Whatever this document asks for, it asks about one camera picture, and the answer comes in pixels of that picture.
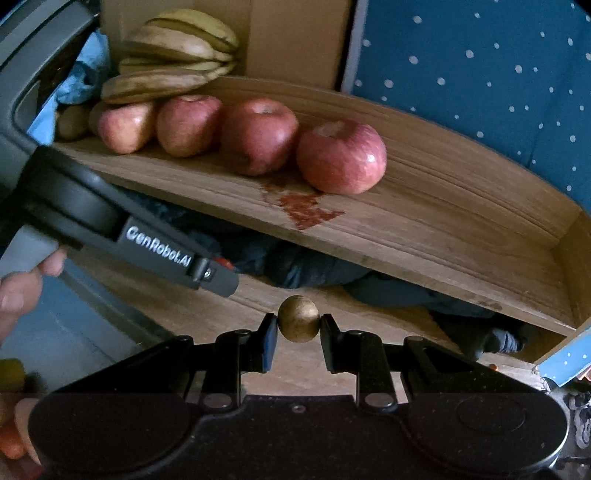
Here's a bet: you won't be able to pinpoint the wooden shelf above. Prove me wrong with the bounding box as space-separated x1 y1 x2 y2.
53 76 591 365

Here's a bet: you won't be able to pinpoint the small brown round fruit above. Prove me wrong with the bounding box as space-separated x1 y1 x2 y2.
277 295 321 343

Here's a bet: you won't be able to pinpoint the banana bunch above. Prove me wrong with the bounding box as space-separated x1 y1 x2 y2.
100 8 240 105

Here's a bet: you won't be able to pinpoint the dark cloth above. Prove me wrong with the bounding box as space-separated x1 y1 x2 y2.
111 189 529 361

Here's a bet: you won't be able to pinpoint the wooden cabinet panel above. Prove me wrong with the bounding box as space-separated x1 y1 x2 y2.
99 0 354 90

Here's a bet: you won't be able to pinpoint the blue plastic bag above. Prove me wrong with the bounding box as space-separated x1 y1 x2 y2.
58 32 112 104

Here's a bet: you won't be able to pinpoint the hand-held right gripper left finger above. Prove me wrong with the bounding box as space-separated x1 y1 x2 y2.
106 314 279 411

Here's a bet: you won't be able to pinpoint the light blue cloth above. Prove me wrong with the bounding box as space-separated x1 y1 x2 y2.
25 104 61 151

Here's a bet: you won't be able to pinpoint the metal baking tray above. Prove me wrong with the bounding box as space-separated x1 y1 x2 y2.
0 258 178 402

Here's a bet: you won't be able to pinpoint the grey sneakers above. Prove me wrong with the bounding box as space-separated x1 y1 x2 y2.
568 390 591 450

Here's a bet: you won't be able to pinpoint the blue dotted fabric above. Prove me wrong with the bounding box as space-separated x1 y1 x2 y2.
339 0 591 388

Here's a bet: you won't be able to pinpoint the red apple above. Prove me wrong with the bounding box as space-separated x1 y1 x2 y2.
156 95 225 158
97 102 155 154
221 98 300 177
296 120 387 195

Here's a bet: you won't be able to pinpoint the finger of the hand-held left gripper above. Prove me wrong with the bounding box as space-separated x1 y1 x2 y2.
188 255 240 297

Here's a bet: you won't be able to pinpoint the person's left hand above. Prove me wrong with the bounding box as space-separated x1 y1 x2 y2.
0 247 68 344

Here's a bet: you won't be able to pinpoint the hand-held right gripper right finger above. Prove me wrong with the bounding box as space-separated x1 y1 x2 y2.
321 314 497 409

